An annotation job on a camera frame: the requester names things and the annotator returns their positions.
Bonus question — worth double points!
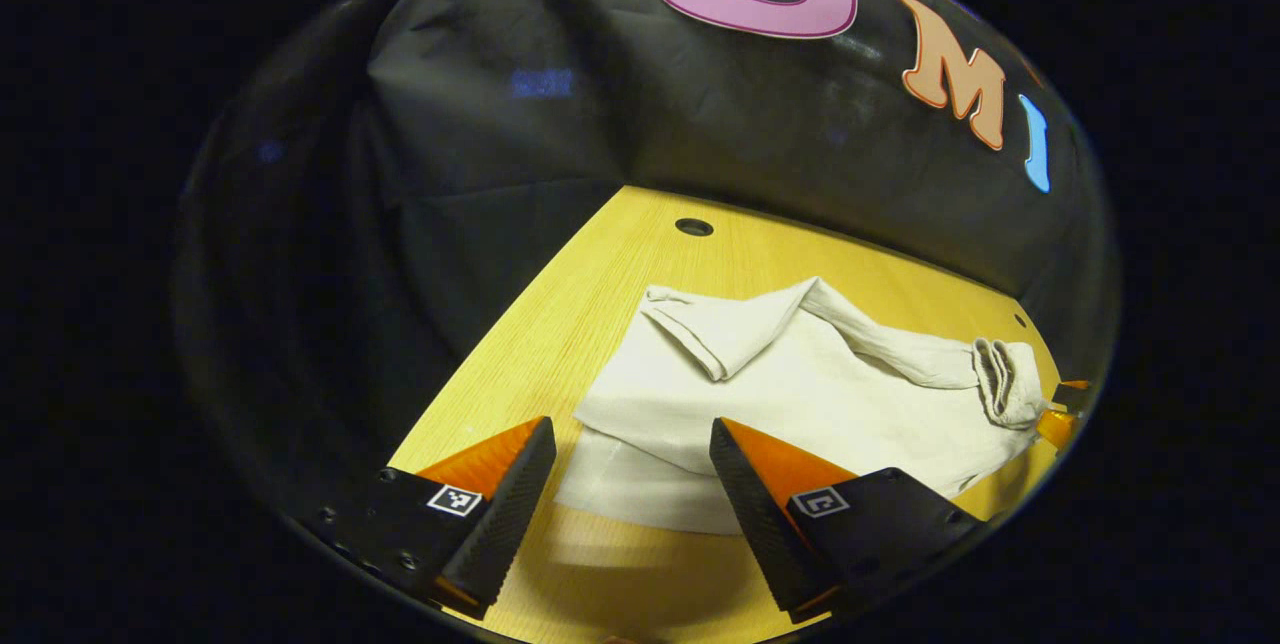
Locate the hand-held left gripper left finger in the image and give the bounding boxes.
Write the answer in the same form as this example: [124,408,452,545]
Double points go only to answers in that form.
[300,415,558,622]

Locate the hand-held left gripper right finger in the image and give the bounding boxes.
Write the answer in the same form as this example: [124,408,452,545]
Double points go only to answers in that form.
[709,416,988,625]

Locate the white jeans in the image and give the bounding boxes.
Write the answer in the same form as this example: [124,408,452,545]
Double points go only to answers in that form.
[553,276,1049,537]

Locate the black backdrop cloth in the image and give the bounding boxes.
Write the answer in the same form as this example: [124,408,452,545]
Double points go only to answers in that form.
[175,0,1116,490]

